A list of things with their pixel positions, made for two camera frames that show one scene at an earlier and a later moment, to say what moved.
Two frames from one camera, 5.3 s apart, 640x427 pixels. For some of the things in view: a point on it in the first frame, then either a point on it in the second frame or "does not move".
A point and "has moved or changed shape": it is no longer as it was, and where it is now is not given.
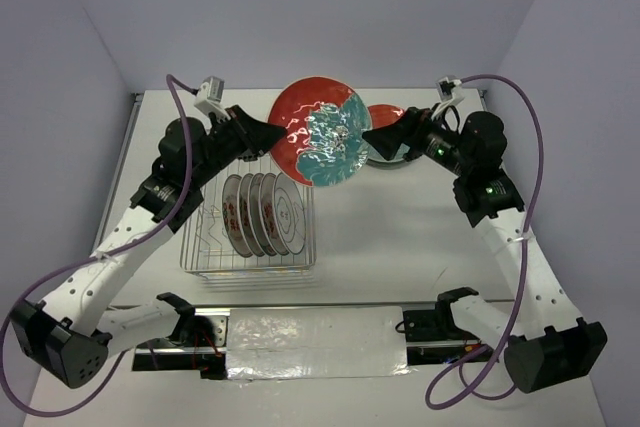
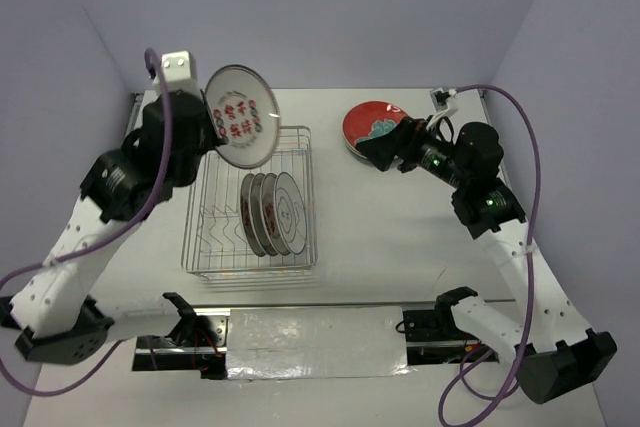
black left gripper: [254, 136] -> [213, 138]
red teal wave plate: [325, 120] has moved or changed shape
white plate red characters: [267, 215] does not move
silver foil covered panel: [316, 342] does not move
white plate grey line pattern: [288, 214] does not move
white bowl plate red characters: [230, 203] -> [246, 114]
